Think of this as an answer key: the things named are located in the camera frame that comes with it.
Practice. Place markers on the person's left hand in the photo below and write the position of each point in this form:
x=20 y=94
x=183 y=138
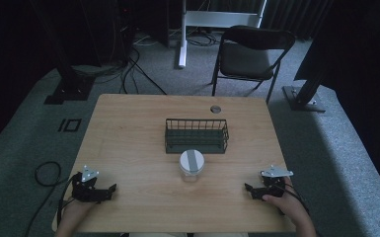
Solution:
x=75 y=210

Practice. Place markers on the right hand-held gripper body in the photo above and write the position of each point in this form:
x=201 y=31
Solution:
x=273 y=182

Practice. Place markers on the person's right hand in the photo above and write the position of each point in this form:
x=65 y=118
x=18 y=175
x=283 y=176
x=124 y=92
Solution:
x=284 y=204

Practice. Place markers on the black metal stand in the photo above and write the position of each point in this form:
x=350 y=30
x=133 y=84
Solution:
x=306 y=95
x=69 y=82

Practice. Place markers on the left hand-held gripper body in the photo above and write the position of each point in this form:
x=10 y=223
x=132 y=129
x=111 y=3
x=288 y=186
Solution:
x=85 y=191

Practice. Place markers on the grey round table grommet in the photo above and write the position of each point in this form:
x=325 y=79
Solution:
x=215 y=109

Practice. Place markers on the white desk frame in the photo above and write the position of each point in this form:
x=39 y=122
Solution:
x=207 y=23

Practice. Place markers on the clear jar with white lid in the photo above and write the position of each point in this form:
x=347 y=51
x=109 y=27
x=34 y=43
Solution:
x=191 y=165

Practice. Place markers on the black folding chair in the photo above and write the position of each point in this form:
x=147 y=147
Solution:
x=248 y=59

